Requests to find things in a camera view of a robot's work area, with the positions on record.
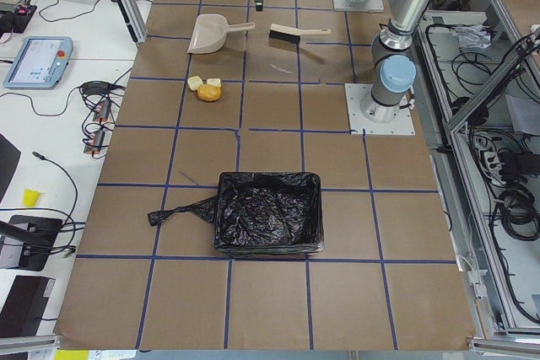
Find crumpled white paper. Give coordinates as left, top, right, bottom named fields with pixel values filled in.
left=451, top=24, right=491, bottom=49

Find silver cable adapter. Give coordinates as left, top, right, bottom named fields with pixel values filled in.
left=83, top=130, right=105, bottom=155
left=93, top=99, right=111, bottom=124

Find pale yellow bread chunk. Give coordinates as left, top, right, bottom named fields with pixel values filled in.
left=186, top=75, right=204, bottom=91

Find beige plastic dustpan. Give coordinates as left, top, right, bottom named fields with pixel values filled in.
left=187, top=13, right=256, bottom=54

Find yellow paper cup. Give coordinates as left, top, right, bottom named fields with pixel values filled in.
left=22, top=188, right=44, bottom=208

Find near blue teach pendant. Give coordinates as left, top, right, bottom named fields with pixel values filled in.
left=3, top=36, right=73, bottom=89

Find black flat box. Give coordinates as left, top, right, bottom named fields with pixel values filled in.
left=1, top=275, right=55, bottom=338

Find yellow-white bread chunk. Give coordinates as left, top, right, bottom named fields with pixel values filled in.
left=206, top=78, right=222, bottom=88

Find beige hand brush black bristles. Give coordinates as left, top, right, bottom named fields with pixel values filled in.
left=269, top=24, right=332, bottom=45

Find black device on stand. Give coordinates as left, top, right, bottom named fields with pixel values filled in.
left=1, top=215, right=62, bottom=271

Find black bag lined bin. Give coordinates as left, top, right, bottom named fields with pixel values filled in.
left=148, top=172, right=325, bottom=256

